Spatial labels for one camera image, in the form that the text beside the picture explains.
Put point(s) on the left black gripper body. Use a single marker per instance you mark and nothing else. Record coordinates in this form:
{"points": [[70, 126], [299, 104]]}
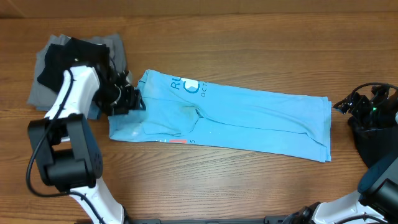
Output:
{"points": [[114, 99]]}

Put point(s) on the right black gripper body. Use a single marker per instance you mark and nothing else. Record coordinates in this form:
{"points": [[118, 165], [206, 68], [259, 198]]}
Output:
{"points": [[354, 101]]}

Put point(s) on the light blue printed t-shirt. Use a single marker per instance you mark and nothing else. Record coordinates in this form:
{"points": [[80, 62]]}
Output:
{"points": [[181, 110]]}

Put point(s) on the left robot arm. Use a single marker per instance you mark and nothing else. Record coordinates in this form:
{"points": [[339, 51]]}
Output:
{"points": [[66, 159]]}

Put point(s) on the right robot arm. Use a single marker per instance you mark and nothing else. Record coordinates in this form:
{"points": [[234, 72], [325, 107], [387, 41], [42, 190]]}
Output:
{"points": [[375, 200]]}

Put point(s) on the black garment at right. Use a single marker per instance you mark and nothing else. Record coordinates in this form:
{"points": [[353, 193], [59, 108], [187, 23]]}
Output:
{"points": [[373, 144]]}

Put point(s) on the black folded shirt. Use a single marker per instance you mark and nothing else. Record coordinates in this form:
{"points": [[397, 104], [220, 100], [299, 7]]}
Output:
{"points": [[75, 52]]}

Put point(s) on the grey folded garment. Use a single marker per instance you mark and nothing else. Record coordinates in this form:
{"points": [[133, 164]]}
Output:
{"points": [[40, 96]]}

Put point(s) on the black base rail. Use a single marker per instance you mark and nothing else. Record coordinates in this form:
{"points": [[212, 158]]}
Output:
{"points": [[265, 220]]}

